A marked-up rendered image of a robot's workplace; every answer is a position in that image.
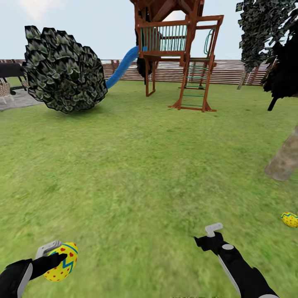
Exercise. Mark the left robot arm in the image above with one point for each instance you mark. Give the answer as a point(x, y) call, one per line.
point(15, 278)

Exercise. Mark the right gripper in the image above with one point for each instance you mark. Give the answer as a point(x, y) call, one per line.
point(207, 243)

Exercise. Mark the charcoal grill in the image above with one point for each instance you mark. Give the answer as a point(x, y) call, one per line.
point(12, 69)

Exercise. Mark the easter egg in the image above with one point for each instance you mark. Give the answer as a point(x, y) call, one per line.
point(290, 219)
point(66, 266)

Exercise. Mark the bush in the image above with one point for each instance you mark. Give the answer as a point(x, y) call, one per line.
point(60, 72)

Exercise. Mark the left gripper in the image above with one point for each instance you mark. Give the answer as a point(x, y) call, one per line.
point(50, 262)

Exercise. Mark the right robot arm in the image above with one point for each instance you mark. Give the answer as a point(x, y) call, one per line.
point(248, 282)

